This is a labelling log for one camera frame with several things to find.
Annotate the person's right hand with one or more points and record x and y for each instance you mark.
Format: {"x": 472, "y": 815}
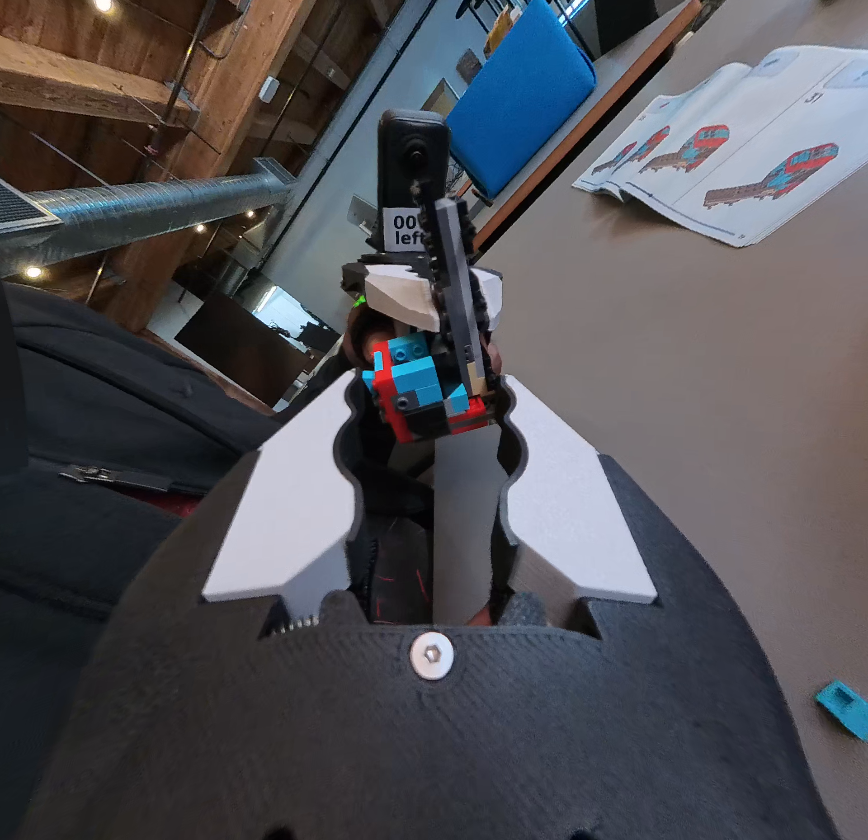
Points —
{"x": 480, "y": 616}

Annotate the open instruction booklet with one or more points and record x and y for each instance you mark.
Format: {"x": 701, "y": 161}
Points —
{"x": 746, "y": 141}

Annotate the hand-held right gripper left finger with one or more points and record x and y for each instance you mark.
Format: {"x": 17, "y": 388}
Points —
{"x": 285, "y": 514}

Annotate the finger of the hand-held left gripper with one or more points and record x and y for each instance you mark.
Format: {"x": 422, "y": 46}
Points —
{"x": 492, "y": 297}
{"x": 407, "y": 294}

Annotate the grey electrical box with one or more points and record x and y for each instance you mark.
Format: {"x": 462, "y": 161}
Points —
{"x": 269, "y": 88}

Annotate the person's left hand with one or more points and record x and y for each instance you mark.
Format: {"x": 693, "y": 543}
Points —
{"x": 359, "y": 338}

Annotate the wood-edged white table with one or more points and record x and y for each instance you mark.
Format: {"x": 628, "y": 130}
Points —
{"x": 597, "y": 101}

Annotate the grey vent grille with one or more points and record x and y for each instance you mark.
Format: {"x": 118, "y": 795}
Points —
{"x": 24, "y": 209}

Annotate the silver ventilation duct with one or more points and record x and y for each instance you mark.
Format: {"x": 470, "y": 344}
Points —
{"x": 149, "y": 206}

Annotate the grey desk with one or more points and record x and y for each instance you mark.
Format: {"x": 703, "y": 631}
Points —
{"x": 678, "y": 413}

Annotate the blue padded panel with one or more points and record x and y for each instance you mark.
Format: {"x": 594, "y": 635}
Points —
{"x": 515, "y": 101}

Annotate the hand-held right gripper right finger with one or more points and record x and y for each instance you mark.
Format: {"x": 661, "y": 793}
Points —
{"x": 576, "y": 514}

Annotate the toy brick truck model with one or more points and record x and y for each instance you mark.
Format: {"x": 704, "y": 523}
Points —
{"x": 413, "y": 379}

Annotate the small teal brick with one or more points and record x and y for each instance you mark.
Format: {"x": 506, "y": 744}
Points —
{"x": 844, "y": 708}

